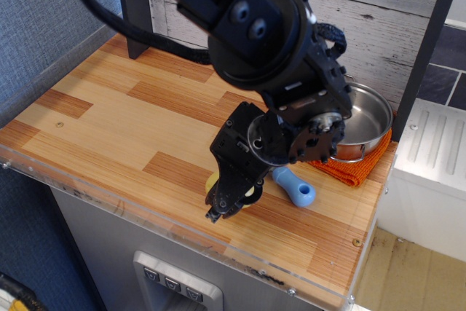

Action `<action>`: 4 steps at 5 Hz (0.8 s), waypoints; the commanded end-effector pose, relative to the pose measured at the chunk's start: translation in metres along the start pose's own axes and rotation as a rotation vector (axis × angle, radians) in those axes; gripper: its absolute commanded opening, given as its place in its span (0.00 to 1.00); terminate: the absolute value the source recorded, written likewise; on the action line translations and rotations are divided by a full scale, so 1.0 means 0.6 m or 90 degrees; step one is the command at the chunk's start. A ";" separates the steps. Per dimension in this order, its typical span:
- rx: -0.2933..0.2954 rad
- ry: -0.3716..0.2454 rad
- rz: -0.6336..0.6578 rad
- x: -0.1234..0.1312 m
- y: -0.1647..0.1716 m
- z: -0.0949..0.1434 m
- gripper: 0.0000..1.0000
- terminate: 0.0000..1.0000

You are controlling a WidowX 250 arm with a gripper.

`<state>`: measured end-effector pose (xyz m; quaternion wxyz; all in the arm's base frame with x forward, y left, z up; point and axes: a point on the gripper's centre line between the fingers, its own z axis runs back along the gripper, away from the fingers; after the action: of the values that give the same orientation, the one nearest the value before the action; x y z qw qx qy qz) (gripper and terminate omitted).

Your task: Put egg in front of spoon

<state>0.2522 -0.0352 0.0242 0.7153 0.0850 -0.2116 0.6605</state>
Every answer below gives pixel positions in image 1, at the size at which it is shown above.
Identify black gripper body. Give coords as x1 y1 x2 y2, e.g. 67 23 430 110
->
209 102 288 216

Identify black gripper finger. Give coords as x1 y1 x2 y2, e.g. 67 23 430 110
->
234 180 263 214
205 205 227 223

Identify silver dispenser button panel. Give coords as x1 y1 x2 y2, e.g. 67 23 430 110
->
133 251 224 310

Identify black cable sleeve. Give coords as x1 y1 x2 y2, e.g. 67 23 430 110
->
61 0 349 66

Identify white ribbed side counter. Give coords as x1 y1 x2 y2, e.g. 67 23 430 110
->
377 99 465 261

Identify dark grey right post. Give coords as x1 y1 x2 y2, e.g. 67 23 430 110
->
392 0 453 142

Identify grey scoop with blue handle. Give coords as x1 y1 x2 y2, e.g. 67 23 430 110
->
272 167 316 208

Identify yellow potato-shaped egg toy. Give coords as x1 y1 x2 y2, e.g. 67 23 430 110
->
205 172 254 205

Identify yellow black object bottom left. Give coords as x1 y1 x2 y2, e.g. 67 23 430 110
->
1 272 48 310

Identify clear acrylic edge guard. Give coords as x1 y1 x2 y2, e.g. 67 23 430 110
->
1 146 359 310

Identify stainless steel pot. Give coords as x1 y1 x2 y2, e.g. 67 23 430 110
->
331 74 394 163

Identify orange knitted cloth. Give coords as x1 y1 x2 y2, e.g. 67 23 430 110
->
310 128 392 187

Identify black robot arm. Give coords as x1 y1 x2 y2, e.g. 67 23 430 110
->
176 0 352 221

